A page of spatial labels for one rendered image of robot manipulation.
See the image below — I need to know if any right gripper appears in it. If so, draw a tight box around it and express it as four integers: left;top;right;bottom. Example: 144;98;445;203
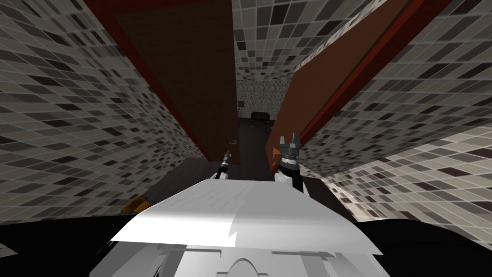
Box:
279;132;301;159

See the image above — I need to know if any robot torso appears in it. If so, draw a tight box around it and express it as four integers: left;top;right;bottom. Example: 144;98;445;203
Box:
90;178;383;277

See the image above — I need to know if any orange flat block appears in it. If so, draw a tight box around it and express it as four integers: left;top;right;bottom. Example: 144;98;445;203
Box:
121;195;155;214

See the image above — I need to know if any brown door leaf with handle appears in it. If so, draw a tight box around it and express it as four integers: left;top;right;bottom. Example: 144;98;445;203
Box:
115;0;242;165

